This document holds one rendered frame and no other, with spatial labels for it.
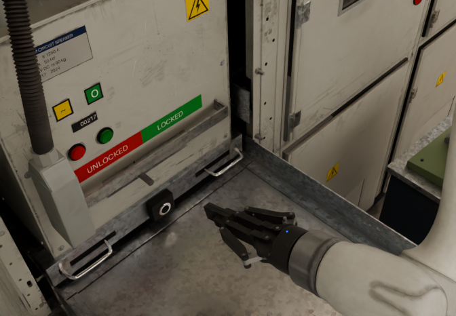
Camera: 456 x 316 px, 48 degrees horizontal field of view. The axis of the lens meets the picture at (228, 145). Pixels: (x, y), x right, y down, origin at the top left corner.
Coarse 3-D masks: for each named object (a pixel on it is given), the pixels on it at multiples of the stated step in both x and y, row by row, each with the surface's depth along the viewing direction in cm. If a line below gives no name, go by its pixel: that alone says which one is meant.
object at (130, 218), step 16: (224, 144) 121; (240, 144) 126; (208, 160) 119; (224, 160) 124; (176, 176) 114; (192, 176) 117; (160, 192) 111; (176, 192) 116; (128, 208) 108; (144, 208) 110; (112, 224) 105; (128, 224) 109; (96, 240) 104; (112, 240) 107; (48, 256) 99; (64, 256) 99; (80, 256) 103; (48, 272) 98
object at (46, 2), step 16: (32, 0) 78; (48, 0) 78; (64, 0) 78; (80, 0) 78; (96, 0) 78; (32, 16) 75; (48, 16) 74; (0, 32) 72; (0, 144) 78; (0, 160) 86; (0, 176) 95; (16, 176) 83; (0, 192) 106; (16, 192) 90; (16, 208) 101; (32, 208) 89; (32, 224) 97
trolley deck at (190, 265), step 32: (224, 192) 121; (256, 192) 120; (192, 224) 114; (320, 224) 113; (128, 256) 108; (160, 256) 108; (192, 256) 108; (224, 256) 107; (96, 288) 103; (128, 288) 103; (160, 288) 102; (192, 288) 102; (224, 288) 102; (256, 288) 102; (288, 288) 102
